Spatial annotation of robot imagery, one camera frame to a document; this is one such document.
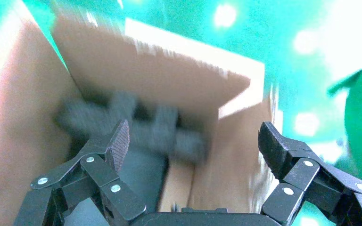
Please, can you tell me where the large open brown carton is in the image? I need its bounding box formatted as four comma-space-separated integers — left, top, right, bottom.
0, 0, 277, 226

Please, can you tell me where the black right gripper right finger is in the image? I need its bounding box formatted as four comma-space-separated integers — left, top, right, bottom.
257, 121, 362, 226

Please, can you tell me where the black foam insert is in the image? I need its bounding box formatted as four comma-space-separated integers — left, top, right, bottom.
55, 92, 207, 165

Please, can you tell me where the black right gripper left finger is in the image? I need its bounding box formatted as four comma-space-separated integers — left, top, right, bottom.
12, 119, 147, 226

